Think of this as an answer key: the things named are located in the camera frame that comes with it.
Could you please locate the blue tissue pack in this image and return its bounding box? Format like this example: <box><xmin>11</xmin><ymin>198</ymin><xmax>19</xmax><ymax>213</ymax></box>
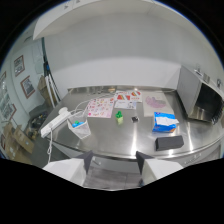
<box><xmin>152</xmin><ymin>111</ymin><xmax>180</xmax><ymax>134</ymax></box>

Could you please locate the black rectangular block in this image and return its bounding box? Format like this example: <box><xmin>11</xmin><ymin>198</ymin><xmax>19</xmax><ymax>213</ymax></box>
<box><xmin>154</xmin><ymin>135</ymin><xmax>185</xmax><ymax>152</ymax></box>

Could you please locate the blue object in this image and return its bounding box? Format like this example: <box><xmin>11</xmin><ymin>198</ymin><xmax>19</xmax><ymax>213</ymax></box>
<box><xmin>72</xmin><ymin>120</ymin><xmax>86</xmax><ymax>128</ymax></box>

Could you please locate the white power strip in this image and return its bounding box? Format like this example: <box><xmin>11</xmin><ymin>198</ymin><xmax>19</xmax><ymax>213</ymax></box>
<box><xmin>40</xmin><ymin>107</ymin><xmax>72</xmax><ymax>139</ymax></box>

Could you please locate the cardboard box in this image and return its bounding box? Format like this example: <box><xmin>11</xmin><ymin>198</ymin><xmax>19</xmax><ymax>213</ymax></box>
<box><xmin>12</xmin><ymin>125</ymin><xmax>36</xmax><ymax>154</ymax></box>

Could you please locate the green toy figure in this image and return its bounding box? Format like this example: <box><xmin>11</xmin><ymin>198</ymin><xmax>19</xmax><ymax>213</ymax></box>
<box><xmin>115</xmin><ymin>110</ymin><xmax>124</xmax><ymax>126</ymax></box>

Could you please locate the purple patterned sheet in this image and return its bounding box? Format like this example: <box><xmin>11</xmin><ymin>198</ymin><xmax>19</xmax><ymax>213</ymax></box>
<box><xmin>143</xmin><ymin>92</ymin><xmax>168</xmax><ymax>118</ymax></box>

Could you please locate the pink sticker sheet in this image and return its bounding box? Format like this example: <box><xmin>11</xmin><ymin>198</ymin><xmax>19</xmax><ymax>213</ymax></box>
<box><xmin>86</xmin><ymin>97</ymin><xmax>115</xmax><ymax>119</ymax></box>

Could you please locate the red printed sheet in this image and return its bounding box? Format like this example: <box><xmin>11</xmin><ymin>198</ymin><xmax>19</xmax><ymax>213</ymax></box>
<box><xmin>113</xmin><ymin>90</ymin><xmax>143</xmax><ymax>110</ymax></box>

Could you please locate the large framed picture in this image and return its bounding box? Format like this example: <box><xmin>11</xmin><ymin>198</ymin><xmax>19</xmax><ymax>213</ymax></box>
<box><xmin>20</xmin><ymin>75</ymin><xmax>36</xmax><ymax>100</ymax></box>

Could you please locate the small framed picture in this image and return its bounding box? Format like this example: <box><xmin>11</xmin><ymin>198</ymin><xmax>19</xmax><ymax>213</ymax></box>
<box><xmin>13</xmin><ymin>54</ymin><xmax>26</xmax><ymax>78</ymax></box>

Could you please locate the white power cable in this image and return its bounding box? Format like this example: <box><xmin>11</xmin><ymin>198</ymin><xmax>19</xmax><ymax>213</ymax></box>
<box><xmin>46</xmin><ymin>128</ymin><xmax>54</xmax><ymax>164</ymax></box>

